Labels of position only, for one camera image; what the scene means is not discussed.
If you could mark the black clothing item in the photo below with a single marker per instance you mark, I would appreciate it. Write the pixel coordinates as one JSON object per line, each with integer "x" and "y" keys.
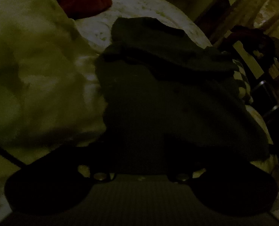
{"x": 172, "y": 107}

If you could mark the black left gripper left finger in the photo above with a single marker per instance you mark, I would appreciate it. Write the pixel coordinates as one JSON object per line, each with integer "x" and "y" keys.
{"x": 60, "y": 180}

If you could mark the black white checkered cloth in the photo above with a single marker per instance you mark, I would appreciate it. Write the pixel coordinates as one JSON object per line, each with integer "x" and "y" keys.
{"x": 242, "y": 83}

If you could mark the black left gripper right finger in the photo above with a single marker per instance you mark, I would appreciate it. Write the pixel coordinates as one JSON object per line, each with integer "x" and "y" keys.
{"x": 232, "y": 187}

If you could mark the white leaf-print bedsheet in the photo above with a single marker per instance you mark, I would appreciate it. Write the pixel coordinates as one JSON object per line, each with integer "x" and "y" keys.
{"x": 50, "y": 97}

